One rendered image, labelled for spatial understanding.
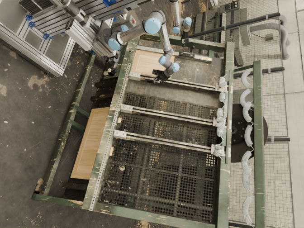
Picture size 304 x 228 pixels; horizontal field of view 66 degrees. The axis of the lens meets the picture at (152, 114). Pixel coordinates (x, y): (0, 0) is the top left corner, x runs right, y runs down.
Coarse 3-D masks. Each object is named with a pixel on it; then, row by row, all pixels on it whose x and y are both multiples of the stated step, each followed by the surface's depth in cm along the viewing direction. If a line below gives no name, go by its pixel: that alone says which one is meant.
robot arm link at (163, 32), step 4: (160, 12) 192; (164, 16) 188; (164, 20) 191; (164, 24) 194; (160, 28) 196; (164, 28) 197; (160, 32) 199; (164, 32) 199; (160, 36) 203; (164, 36) 201; (164, 40) 204; (168, 40) 206; (164, 44) 208; (168, 44) 209; (164, 48) 211; (168, 48) 211; (164, 52) 216; (168, 52) 214; (172, 52) 219
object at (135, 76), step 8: (136, 72) 271; (136, 80) 275; (144, 80) 272; (152, 80) 269; (160, 80) 268; (168, 80) 270; (176, 80) 269; (184, 88) 273; (192, 88) 270; (200, 88) 267; (208, 88) 267; (216, 88) 263; (224, 88) 263; (232, 88) 264
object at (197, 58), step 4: (136, 48) 290; (140, 48) 290; (144, 48) 290; (148, 48) 291; (152, 48) 291; (156, 48) 291; (156, 52) 291; (160, 52) 289; (176, 52) 290; (176, 56) 290; (180, 56) 289; (196, 56) 289; (200, 56) 289; (196, 60) 291; (200, 60) 289; (204, 60) 288; (208, 60) 287
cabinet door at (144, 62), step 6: (138, 54) 289; (144, 54) 289; (150, 54) 290; (156, 54) 290; (162, 54) 290; (138, 60) 285; (144, 60) 286; (150, 60) 286; (156, 60) 287; (132, 66) 281; (138, 66) 282; (144, 66) 282; (150, 66) 282; (156, 66) 283; (162, 66) 283; (138, 72) 278; (144, 72) 278; (150, 72) 279
